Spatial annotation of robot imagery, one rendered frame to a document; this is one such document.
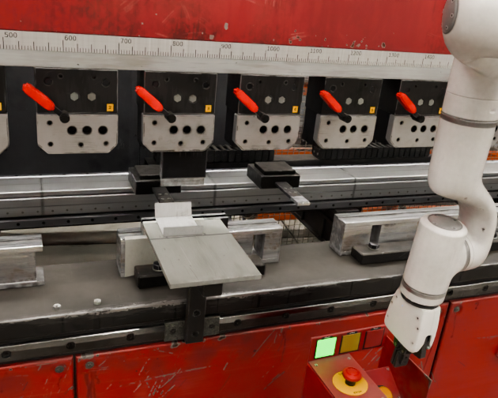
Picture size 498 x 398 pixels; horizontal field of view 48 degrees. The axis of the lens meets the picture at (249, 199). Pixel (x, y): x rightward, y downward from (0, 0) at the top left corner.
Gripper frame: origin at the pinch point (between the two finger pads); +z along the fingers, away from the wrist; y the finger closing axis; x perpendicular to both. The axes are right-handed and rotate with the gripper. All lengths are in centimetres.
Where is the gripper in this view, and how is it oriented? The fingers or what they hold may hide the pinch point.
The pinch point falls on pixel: (400, 356)
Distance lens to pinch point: 121.8
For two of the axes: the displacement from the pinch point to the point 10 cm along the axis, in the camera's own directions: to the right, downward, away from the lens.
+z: -1.3, 8.9, 4.4
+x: 9.2, -0.6, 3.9
